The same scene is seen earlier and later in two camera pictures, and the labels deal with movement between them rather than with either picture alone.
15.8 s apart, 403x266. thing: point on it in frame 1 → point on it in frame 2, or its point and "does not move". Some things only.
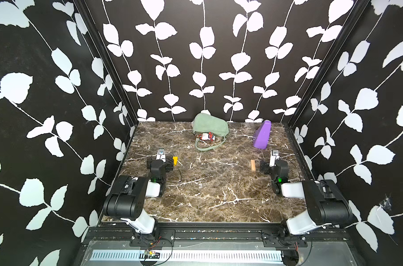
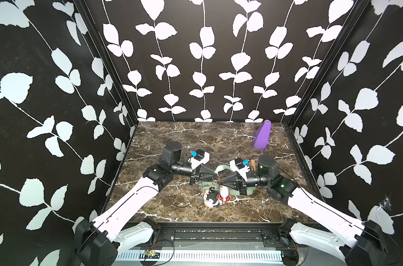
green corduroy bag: [203, 122] → [207, 185]
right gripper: [270, 163] → [240, 183]
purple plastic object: [261, 136] does not move
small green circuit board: [150, 254] does not move
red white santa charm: [207, 136] → [224, 196]
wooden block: [253, 165] does not move
